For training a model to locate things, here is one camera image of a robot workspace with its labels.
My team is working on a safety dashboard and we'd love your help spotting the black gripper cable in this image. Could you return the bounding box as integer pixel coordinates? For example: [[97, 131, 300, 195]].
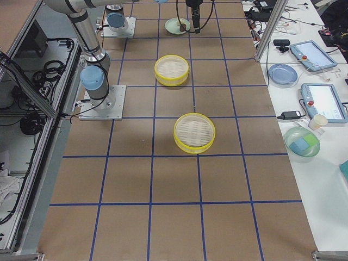
[[175, 0, 215, 34]]

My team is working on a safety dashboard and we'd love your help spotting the paper cup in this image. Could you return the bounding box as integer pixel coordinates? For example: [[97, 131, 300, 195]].
[[308, 114, 328, 130]]

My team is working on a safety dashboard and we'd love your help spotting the teach pendant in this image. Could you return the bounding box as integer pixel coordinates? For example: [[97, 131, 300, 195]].
[[301, 83, 347, 123], [289, 40, 337, 71]]

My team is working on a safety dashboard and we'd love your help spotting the black power adapter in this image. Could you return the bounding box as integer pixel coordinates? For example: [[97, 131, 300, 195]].
[[277, 111, 305, 120]]

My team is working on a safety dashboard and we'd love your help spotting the brown bun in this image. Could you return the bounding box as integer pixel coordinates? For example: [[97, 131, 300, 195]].
[[179, 24, 187, 32]]

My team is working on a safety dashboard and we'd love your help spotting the black webcam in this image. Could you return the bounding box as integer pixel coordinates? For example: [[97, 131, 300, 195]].
[[273, 39, 290, 53]]

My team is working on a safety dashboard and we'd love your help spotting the white cloth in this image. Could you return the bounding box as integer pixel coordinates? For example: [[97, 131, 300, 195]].
[[1, 169, 20, 204]]

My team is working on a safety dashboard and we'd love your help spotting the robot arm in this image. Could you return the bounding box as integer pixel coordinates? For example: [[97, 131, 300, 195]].
[[45, 1, 121, 110], [104, 0, 213, 34]]

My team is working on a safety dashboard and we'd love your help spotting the mint green plate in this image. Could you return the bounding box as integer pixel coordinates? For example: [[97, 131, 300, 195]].
[[165, 17, 191, 35]]

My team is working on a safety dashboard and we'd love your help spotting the far teach pendant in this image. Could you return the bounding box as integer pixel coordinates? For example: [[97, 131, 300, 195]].
[[289, 40, 337, 71]]

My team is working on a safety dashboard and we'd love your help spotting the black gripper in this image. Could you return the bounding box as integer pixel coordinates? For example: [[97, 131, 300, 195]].
[[185, 0, 203, 34]]

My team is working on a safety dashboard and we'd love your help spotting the aluminium frame post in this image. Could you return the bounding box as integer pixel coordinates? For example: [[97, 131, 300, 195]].
[[254, 0, 288, 62]]

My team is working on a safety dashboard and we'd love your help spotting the near teach pendant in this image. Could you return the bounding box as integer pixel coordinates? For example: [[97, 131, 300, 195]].
[[301, 83, 347, 123]]

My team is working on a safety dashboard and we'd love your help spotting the green bowl with sponges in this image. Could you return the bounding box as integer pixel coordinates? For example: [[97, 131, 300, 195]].
[[283, 127, 321, 163]]

